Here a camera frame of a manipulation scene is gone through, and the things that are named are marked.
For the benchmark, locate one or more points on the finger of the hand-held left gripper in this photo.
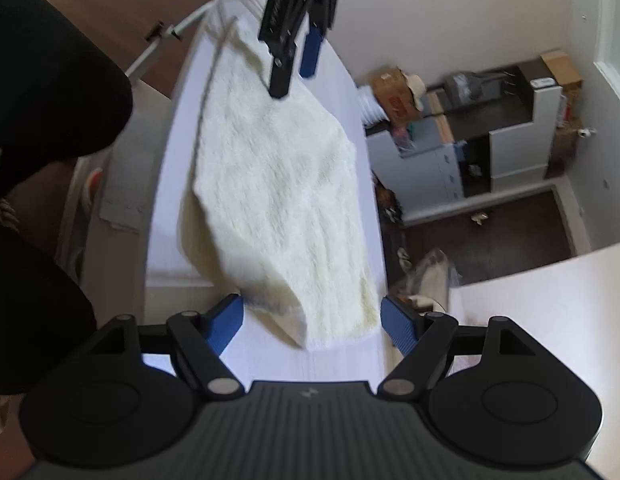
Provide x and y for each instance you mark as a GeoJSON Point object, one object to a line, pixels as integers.
{"type": "Point", "coordinates": [311, 55]}
{"type": "Point", "coordinates": [281, 72]}

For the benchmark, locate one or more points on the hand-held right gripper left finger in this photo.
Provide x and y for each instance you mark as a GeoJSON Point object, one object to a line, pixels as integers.
{"type": "Point", "coordinates": [223, 324]}

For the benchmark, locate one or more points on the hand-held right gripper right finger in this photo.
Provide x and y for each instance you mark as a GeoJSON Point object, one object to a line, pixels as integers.
{"type": "Point", "coordinates": [397, 327]}

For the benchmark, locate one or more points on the cream fluffy towel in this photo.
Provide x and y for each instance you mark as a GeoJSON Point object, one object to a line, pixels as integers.
{"type": "Point", "coordinates": [275, 185]}

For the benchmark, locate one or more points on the plastic-wrapped chair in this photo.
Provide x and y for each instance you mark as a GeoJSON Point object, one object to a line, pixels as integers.
{"type": "Point", "coordinates": [430, 280]}

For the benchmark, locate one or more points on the white plastic bucket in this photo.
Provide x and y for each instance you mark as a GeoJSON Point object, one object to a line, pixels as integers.
{"type": "Point", "coordinates": [374, 106]}

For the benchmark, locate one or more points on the cardboard box with red print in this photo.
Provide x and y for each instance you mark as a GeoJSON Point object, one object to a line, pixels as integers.
{"type": "Point", "coordinates": [396, 95]}

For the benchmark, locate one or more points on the beige hat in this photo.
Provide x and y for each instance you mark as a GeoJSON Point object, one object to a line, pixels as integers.
{"type": "Point", "coordinates": [415, 89]}

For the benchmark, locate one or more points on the orange and white sneaker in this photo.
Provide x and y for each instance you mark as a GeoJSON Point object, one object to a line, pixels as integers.
{"type": "Point", "coordinates": [92, 185]}

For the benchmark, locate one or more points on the white and black shelf unit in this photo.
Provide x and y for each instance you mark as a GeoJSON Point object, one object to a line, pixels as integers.
{"type": "Point", "coordinates": [520, 130]}

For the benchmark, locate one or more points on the plain cardboard box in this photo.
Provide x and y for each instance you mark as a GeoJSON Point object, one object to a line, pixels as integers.
{"type": "Point", "coordinates": [562, 67]}

